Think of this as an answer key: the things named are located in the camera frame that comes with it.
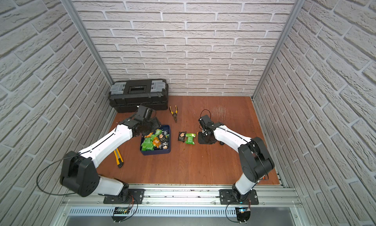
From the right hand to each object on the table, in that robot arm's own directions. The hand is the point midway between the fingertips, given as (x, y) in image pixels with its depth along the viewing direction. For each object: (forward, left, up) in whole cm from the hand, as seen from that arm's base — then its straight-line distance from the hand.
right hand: (203, 140), depth 90 cm
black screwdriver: (-1, -11, -3) cm, 12 cm away
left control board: (-33, +46, -6) cm, 57 cm away
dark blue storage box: (+1, +29, 0) cm, 29 cm away
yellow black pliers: (+24, +19, -2) cm, 30 cm away
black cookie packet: (+5, +14, -2) cm, 15 cm away
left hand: (+8, +26, +11) cm, 29 cm away
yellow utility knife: (-8, +52, -2) cm, 52 cm away
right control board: (-39, -15, -5) cm, 42 cm away
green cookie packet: (+3, +9, -3) cm, 10 cm away
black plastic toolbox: (+30, +52, +13) cm, 62 cm away
